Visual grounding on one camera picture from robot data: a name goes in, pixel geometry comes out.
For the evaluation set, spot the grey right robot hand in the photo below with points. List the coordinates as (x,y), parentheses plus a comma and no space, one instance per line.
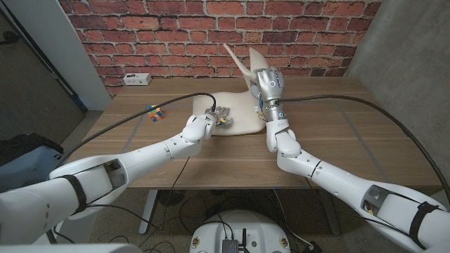
(269,86)

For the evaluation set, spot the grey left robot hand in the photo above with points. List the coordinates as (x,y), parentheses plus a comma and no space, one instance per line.
(221,116)

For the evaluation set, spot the cream memory foam sheet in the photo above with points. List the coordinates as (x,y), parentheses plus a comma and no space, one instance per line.
(242,112)

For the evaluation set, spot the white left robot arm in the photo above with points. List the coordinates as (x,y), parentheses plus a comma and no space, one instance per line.
(105,175)

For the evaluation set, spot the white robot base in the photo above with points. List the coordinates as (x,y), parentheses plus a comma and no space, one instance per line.
(260,228)

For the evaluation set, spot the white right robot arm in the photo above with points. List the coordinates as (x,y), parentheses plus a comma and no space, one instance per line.
(351,182)

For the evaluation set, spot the multicolour puzzle cube toy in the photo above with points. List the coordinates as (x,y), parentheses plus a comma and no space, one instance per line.
(155,113)

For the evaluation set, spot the white power strip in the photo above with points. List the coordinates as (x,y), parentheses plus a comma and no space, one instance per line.
(137,79)

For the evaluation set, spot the red brick printed backdrop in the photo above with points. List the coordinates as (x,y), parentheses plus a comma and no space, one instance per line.
(175,35)

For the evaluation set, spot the black round floor fan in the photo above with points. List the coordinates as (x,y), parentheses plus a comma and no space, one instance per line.
(172,197)

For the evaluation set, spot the white table leg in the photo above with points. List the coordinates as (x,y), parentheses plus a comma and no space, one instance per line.
(149,211)

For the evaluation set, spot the black antenna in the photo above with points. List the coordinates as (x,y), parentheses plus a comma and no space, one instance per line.
(244,239)

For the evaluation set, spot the grey electronics box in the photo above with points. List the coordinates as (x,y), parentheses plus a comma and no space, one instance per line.
(230,246)

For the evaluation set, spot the white robot torso edge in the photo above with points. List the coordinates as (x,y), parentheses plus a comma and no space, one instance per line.
(70,248)

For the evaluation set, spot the black cloth bag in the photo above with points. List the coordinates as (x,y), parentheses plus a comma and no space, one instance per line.
(21,144)

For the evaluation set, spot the white door frame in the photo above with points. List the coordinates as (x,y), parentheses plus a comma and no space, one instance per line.
(63,45)

